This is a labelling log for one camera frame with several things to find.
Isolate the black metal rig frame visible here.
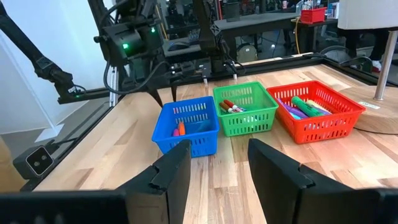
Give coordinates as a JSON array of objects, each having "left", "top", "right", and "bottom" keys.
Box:
[{"left": 0, "top": 1, "right": 398, "bottom": 192}]

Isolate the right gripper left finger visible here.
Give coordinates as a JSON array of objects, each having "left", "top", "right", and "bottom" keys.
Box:
[{"left": 116, "top": 139, "right": 192, "bottom": 224}]

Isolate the red plastic basket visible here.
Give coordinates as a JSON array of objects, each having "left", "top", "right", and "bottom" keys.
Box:
[{"left": 266, "top": 80, "right": 367, "bottom": 145}]

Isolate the black table-level camera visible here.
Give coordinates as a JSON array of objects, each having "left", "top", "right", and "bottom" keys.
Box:
[{"left": 12, "top": 144, "right": 55, "bottom": 180}]

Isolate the red cap white marker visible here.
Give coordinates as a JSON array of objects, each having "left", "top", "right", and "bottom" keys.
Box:
[
  {"left": 219, "top": 101, "right": 237, "bottom": 114},
  {"left": 223, "top": 99, "right": 246, "bottom": 112}
]

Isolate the green plastic basket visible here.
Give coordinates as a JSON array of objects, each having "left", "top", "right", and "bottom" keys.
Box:
[{"left": 213, "top": 81, "right": 279, "bottom": 138}]

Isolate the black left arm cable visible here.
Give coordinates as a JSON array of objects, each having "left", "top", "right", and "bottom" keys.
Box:
[{"left": 103, "top": 60, "right": 170, "bottom": 96}]

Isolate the dark background desk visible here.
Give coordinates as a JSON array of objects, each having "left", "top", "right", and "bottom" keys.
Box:
[{"left": 214, "top": 12, "right": 299, "bottom": 60}]

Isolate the white cylindrical bucket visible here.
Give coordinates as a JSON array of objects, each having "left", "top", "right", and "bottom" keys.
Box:
[{"left": 337, "top": 0, "right": 398, "bottom": 135}]

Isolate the green highlighter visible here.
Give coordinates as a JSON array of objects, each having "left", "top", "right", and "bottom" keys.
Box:
[{"left": 291, "top": 95, "right": 325, "bottom": 118}]

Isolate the red storage bin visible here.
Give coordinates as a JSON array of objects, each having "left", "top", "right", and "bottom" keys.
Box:
[{"left": 300, "top": 6, "right": 328, "bottom": 25}]

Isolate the person's leg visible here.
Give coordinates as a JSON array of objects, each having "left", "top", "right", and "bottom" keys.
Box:
[{"left": 340, "top": 29, "right": 391, "bottom": 63}]

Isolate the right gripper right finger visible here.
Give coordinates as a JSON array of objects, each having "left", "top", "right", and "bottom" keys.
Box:
[{"left": 248, "top": 139, "right": 352, "bottom": 224}]

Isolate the yellow-green highlighter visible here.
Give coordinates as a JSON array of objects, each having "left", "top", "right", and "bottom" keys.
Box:
[{"left": 306, "top": 99, "right": 333, "bottom": 116}]

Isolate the black computer mouse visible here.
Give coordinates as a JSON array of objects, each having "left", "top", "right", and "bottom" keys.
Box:
[{"left": 169, "top": 42, "right": 190, "bottom": 52}]

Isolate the blue plastic basket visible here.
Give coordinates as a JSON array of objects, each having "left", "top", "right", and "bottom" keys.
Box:
[{"left": 151, "top": 95, "right": 220, "bottom": 158}]

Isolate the yellow power cable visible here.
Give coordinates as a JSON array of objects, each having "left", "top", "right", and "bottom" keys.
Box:
[{"left": 294, "top": 17, "right": 301, "bottom": 54}]

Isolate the person's foot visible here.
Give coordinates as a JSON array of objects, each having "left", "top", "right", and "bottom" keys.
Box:
[{"left": 369, "top": 60, "right": 385, "bottom": 73}]

